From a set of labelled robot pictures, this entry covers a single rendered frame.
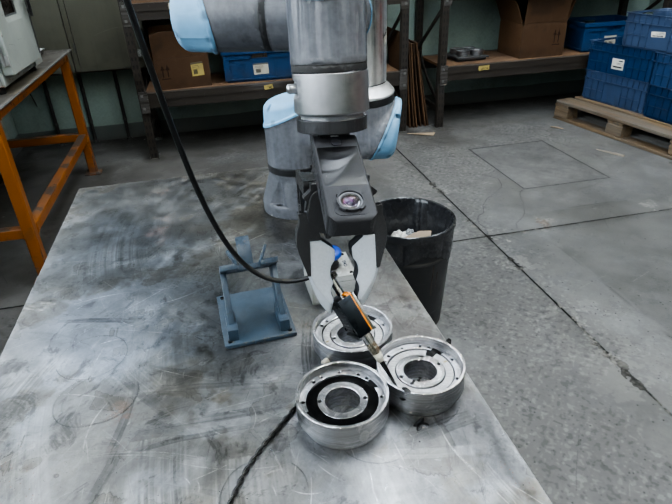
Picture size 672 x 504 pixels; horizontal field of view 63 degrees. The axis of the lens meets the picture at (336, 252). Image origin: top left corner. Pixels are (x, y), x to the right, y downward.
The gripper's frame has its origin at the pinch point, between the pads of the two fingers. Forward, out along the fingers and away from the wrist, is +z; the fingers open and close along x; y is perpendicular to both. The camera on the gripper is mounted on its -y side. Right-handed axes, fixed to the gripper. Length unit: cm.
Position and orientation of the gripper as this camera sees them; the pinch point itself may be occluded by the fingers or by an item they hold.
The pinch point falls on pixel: (344, 302)
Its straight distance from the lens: 60.7
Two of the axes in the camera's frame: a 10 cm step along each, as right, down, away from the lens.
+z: 0.5, 9.3, 3.7
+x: -9.8, 1.2, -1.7
